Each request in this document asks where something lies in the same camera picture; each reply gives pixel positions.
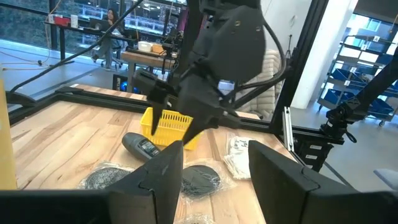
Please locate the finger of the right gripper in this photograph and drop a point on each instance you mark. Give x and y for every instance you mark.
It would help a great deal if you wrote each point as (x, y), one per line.
(159, 105)
(202, 126)

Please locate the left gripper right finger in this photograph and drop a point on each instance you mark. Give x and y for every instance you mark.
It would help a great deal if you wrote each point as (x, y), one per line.
(280, 186)

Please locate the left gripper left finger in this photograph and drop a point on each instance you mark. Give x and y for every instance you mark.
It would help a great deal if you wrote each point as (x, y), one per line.
(155, 186)

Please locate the dark grey deodorant bottle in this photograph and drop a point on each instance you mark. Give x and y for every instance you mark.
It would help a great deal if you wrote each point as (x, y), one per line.
(136, 144)

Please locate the black round pad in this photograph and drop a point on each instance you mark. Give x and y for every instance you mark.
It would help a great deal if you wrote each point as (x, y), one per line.
(105, 177)
(200, 180)

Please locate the white vanity pack bag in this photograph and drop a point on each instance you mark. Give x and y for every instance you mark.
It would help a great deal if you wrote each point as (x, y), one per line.
(239, 161)

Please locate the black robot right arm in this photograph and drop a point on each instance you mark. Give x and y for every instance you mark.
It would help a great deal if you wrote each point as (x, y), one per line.
(233, 40)

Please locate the yellow plastic slotted basket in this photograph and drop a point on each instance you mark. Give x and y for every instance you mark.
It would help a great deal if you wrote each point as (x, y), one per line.
(174, 127)

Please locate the black computer tower blue lights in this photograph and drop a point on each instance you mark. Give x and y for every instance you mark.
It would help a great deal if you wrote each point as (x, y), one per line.
(119, 84)

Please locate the wooden side table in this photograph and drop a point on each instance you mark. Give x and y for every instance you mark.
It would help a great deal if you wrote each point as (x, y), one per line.
(146, 59)

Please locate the black box with white labels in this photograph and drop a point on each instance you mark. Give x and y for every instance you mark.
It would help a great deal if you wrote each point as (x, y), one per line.
(323, 161)

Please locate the tan cardboard box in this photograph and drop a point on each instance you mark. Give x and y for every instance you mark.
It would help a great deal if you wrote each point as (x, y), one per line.
(158, 48)

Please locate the white plastic container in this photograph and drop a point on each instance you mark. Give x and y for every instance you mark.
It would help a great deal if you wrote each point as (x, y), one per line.
(145, 46)

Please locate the white puffy jacket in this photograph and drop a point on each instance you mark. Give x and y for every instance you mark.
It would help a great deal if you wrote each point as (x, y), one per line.
(267, 99)

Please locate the person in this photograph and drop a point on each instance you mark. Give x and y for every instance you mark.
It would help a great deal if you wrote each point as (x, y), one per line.
(107, 43)

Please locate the dark laptop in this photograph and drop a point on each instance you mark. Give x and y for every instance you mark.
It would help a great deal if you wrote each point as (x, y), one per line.
(99, 24)

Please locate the blue storage bin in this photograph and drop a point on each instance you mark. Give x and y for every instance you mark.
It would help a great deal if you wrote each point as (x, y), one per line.
(337, 96)
(382, 107)
(348, 77)

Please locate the light grey chair seat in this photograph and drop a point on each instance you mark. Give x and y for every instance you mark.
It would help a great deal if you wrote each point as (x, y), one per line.
(387, 179)

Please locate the black office desk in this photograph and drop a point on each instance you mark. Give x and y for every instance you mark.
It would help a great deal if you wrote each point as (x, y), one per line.
(62, 43)

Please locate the red box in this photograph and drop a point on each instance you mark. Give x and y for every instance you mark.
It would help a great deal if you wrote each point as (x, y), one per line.
(62, 21)

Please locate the silver aluminium bracket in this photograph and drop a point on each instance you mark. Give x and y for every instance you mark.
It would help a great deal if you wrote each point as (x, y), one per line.
(287, 130)

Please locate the black aluminium table frame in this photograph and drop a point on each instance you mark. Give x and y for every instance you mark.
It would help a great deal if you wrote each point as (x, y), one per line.
(102, 99)

